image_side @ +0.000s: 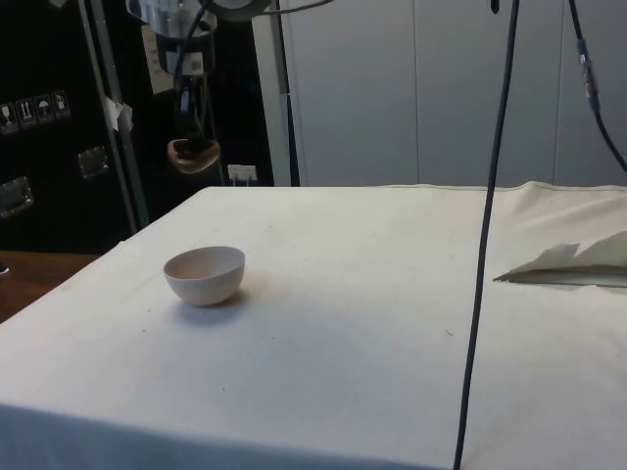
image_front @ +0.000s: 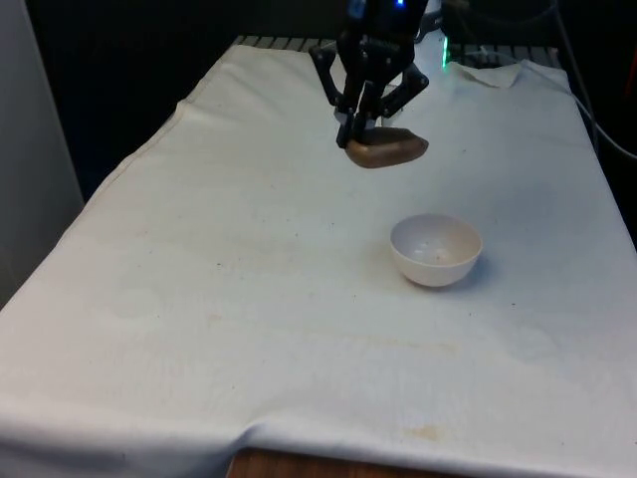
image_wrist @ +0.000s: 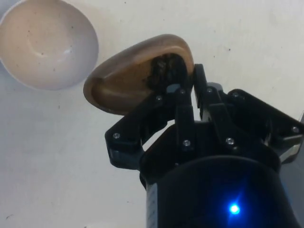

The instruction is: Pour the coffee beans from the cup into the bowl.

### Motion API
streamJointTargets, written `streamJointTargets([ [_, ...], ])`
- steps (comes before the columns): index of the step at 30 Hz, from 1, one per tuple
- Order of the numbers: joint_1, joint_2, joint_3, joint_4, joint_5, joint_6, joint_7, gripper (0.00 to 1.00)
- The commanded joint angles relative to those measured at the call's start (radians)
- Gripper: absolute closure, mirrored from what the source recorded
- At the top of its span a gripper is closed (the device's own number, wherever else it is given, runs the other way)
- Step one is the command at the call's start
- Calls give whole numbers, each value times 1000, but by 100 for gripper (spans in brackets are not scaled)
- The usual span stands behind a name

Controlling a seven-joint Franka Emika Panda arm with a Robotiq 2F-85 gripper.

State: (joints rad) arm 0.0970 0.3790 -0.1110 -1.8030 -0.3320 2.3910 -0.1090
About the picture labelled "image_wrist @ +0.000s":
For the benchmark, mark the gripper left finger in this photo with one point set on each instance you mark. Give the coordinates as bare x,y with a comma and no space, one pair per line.
152,111

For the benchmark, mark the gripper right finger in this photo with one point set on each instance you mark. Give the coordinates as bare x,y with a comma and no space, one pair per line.
249,111

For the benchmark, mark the coffee beans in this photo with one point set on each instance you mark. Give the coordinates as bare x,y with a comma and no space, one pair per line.
161,69

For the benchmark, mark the white bowl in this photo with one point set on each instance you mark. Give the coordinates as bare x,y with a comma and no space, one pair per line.
47,47

